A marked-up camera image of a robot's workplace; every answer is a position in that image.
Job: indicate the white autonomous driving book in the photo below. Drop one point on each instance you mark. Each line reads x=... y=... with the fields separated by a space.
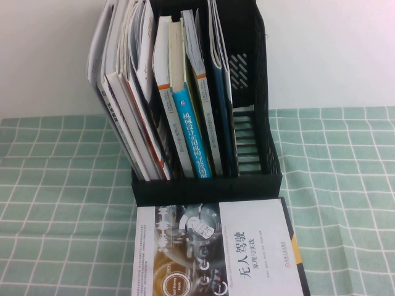
x=247 y=231

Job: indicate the cyan spine book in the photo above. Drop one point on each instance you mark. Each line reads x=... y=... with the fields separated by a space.
x=188 y=132

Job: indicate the navy blue thin book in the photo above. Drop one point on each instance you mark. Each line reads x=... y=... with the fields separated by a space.
x=222 y=123

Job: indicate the black plastic book holder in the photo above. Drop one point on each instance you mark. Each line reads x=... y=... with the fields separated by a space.
x=216 y=188

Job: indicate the white cover book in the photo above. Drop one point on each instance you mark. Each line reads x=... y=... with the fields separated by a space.
x=132 y=123

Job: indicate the blue thin softcover book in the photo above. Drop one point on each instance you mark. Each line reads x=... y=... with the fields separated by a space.
x=227 y=83

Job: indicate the grey spine book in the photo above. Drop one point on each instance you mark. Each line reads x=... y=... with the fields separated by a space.
x=119 y=123

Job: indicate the dark mobile robot book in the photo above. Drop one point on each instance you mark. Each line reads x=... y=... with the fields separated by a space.
x=297 y=256

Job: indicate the leaning magazines stack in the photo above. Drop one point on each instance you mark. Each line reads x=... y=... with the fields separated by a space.
x=144 y=123

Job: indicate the white booklet red print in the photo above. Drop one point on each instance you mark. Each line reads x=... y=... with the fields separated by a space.
x=146 y=61

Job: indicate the curved white paper sheet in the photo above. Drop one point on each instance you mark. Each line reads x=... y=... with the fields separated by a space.
x=134 y=46

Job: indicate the green checked tablecloth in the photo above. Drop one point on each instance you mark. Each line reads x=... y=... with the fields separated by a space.
x=61 y=154

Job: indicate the white paper folder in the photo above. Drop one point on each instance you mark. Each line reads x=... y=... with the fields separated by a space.
x=98 y=46

